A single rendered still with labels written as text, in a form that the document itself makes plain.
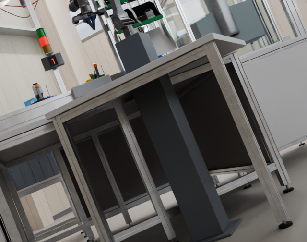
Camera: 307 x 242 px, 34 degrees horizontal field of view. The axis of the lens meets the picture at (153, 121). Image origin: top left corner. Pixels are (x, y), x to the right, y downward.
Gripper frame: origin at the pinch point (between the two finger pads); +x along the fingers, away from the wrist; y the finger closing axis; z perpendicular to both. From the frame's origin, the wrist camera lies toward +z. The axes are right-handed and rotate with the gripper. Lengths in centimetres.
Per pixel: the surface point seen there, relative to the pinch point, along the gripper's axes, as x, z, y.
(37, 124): 41, -6, 47
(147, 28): -11, 94, -58
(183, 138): 76, -32, -13
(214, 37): 42, -71, -31
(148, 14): 1.6, 11.7, -35.6
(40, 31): -13.9, 29.1, 24.5
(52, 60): 4.6, 29.0, 24.4
